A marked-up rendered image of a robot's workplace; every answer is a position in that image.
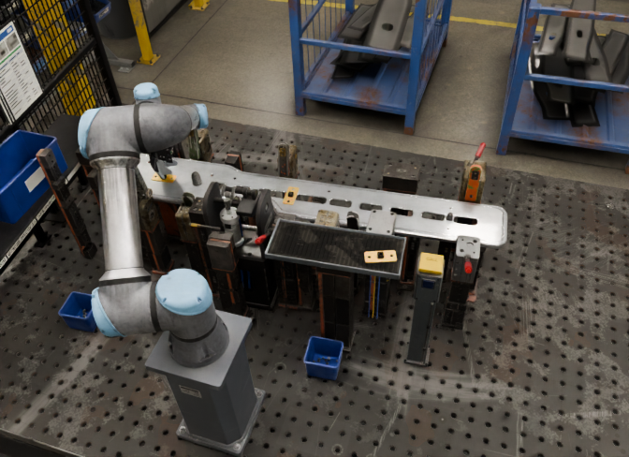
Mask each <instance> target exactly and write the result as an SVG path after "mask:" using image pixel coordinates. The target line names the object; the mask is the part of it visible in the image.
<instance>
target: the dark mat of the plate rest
mask: <svg viewBox="0 0 629 457"><path fill-rule="evenodd" d="M403 244H404V240H401V239H394V238H388V237H382V236H375V235H369V234H362V233H356V232H350V231H343V230H338V229H331V228H320V227H313V226H306V225H300V224H294V223H287V222H281V221H280V222H279V225H278V227H277V230H276V231H275V234H274V236H273V239H272V242H271V246H270V248H269V251H268V254H274V255H280V256H286V257H292V258H303V259H309V260H314V261H320V262H327V263H332V264H338V265H344V266H349V267H356V268H361V269H367V270H373V271H379V272H385V273H396V274H398V273H399V269H400V263H401V258H402V249H403ZM388 250H394V251H395V252H396V258H397V260H396V261H391V262H375V263H366V262H365V256H364V253H365V252H371V251H388Z"/></svg>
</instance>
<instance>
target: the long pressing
mask: <svg viewBox="0 0 629 457"><path fill-rule="evenodd" d="M172 159H174V160H176V161H177V162H178V165H177V166H170V167H168V168H169V169H171V170H172V173H171V175H176V176H177V177H176V179H175V181H174V182H173V183H166V182H159V181H153V180H152V177H153V176H154V174H155V171H154V170H153V168H152V166H151V163H148V162H150V158H149V155H148V154H140V163H139V164H138V168H139V171H140V173H141V175H142V177H143V179H144V181H145V184H146V185H147V187H148V188H151V189H152V190H153V193H152V196H153V199H154V201H160V202H166V203H172V204H179V205H181V204H182V202H183V200H182V196H183V192H185V191H187V192H191V193H193V194H194V196H195V198H196V197H200V198H204V195H205V192H206V191H207V188H208V187H209V185H210V183H211V182H212V181H214V182H218V183H219V184H226V185H227V186H231V187H233V186H242V187H249V188H250V189H251V190H253V188H254V189H257V191H258V190H260V189H262V190H263V189H264V188H267V189H269V190H270V191H276V192H283V193H286V191H287V189H288V188H289V187H290V186H292V187H298V188H299V189H300V190H299V192H298V195H303V196H309V197H316V198H323V199H326V203H324V204H320V203H313V202H307V201H300V200H295V202H294V204H293V205H289V204H283V200H284V199H281V198H275V197H271V201H272V205H273V210H274V211H275V212H276V213H286V214H295V215H296V217H297V219H301V220H308V221H310V222H314V221H315V219H316V216H317V213H318V211H319V210H328V211H334V212H337V213H338V214H339V215H340V227H347V225H346V217H347V213H348V212H350V211H354V212H357V213H358V214H359V229H365V230H366V228H367V225H368V221H369V217H370V213H371V211H367V210H361V209H360V208H359V207H360V204H370V205H376V206H381V207H382V211H387V212H390V211H391V209H392V208H396V209H403V210H409V211H412V212H413V215H412V216H406V215H399V214H396V221H395V232H394V234H397V235H403V236H409V237H416V238H422V239H429V240H435V241H441V242H448V243H457V238H458V236H459V235H466V236H473V237H478V238H480V247H485V248H491V249H499V248H502V247H504V246H505V245H506V241H507V213H506V211H505V210H504V209H503V208H501V207H498V206H493V205H487V204H479V203H472V202H465V201H458V200H452V199H438V198H431V197H424V196H418V195H410V194H404V193H396V192H389V191H382V190H375V189H369V188H361V187H354V186H347V185H340V184H327V183H320V182H313V181H306V180H300V179H292V178H286V177H278V176H271V175H264V174H257V173H251V172H244V171H242V170H238V169H236V168H234V167H232V166H230V165H225V164H218V163H211V162H204V161H196V160H190V159H182V158H176V157H172ZM194 171H197V172H198V173H199V175H200V178H201V182H202V184H201V185H193V182H192V178H191V174H192V172H194ZM211 175H213V176H211ZM234 178H236V179H235V180H234ZM328 191H330V192H328ZM332 199H336V200H342V201H349V202H351V203H352V204H351V207H349V208H347V207H341V206H334V205H330V204H329V203H330V201H331V200H332ZM449 208H452V209H449ZM450 212H452V213H453V214H454V216H453V221H449V220H446V216H447V214H448V213H450ZM423 213H430V214H442V215H443V216H444V217H445V220H444V221H439V220H432V219H426V218H422V214H423ZM455 217H463V218H470V219H475V220H476V225H475V226H473V225H465V224H459V223H455V222H454V220H455V219H454V218H455Z"/></svg>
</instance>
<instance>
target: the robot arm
mask: <svg viewBox="0 0 629 457"><path fill-rule="evenodd" d="M134 98H135V99H136V105H126V106H117V107H101V108H99V109H92V110H87V111H86V112H85V113H84V114H83V115H82V117H81V118H80V123H79V131H78V140H79V146H80V152H81V154H82V156H83V157H84V158H87V159H89V163H90V165H91V166H92V167H93V168H94V169H95V170H96V171H97V181H98V193H99V203H100V214H101V226H102V238H103V248H104V260H105V273H104V274H103V276H102V277H101V278H100V279H99V287H97V288H96V289H94V291H93V293H92V299H91V302H92V310H93V315H94V318H95V323H96V325H97V327H98V329H99V330H100V331H101V332H102V333H103V334H104V335H106V336H108V337H113V336H122V337H126V336H127V335H133V334H142V333H149V332H163V331H169V335H168V348H169V351H170V353H171V356H172V357H173V359H174V360H175V361H176V362H177V363H179V364H181V365H183V366H186V367H190V368H199V367H204V366H207V365H210V364H212V363H214V362H215V361H217V360H219V359H220V358H221V357H222V356H223V354H224V353H225V352H226V350H227V347H228V343H229V333H228V329H227V325H226V323H225V322H224V320H223V319H221V318H220V317H219V316H218V315H217V314H216V311H215V308H214V304H213V300H212V291H211V289H210V287H209V285H208V283H207V281H206V279H205V278H204V277H203V276H202V275H201V274H199V273H198V272H195V271H193V270H189V269H177V270H173V271H170V272H168V273H167V275H163V276H162V277H161V278H160V279H159V280H158V282H152V280H151V275H150V274H149V273H148V272H147V271H145V270H144V268H143V259H142V249H141V238H140V227H139V207H138V196H137V186H136V175H135V168H136V166H137V165H138V164H139V163H140V154H143V153H149V158H150V163H151V166H152V168H153V170H154V171H155V172H156V173H157V175H158V176H160V177H161V178H162V179H165V175H166V174H171V173H172V170H171V169H169V168H168V167H170V166H177V165H178V162H177V161H176V160H174V159H172V157H174V156H175V155H178V153H179V151H181V148H180V144H179V142H181V141H183V140H185V139H186V138H187V137H188V135H189V134H190V132H191V130H193V129H201V128H206V127H207V126H208V124H209V121H208V113H207V108H206V106H205V105H204V104H196V103H195V104H192V105H182V106H177V105H168V104H162V102H161V98H160V94H159V92H158V89H157V86H156V85H155V84H153V83H150V82H144V83H141V84H139V85H137V86H136V87H135V88H134ZM177 143H178V145H177ZM178 146H179V148H178ZM157 158H158V159H159V160H157Z"/></svg>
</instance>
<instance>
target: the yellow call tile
mask: <svg viewBox="0 0 629 457"><path fill-rule="evenodd" d="M443 261H444V256H441V255H435V254H429V253H421V258H420V263H419V269H418V270H419V271H420V272H424V273H436V274H442V270H443Z"/></svg>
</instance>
